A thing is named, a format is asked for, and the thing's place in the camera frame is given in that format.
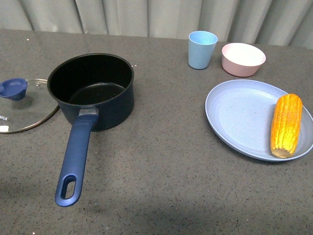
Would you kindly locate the glass lid blue knob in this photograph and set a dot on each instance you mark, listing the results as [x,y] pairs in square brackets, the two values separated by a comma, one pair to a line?
[34,108]

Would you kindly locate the dark blue saucepan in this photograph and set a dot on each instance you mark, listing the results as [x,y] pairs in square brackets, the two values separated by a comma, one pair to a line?
[94,92]

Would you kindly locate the yellow corn cob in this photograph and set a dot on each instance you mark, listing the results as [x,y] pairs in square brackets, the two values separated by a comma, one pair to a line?
[285,126]

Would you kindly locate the grey-white curtain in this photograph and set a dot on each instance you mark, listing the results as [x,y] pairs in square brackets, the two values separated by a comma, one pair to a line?
[268,22]

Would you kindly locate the light blue cup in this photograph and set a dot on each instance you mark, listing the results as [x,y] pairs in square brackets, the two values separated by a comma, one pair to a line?
[201,46]

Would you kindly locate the light blue plate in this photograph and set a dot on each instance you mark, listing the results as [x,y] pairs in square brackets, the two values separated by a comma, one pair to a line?
[240,112]

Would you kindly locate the pink bowl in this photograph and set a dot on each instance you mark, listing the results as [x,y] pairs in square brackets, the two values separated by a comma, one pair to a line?
[242,60]

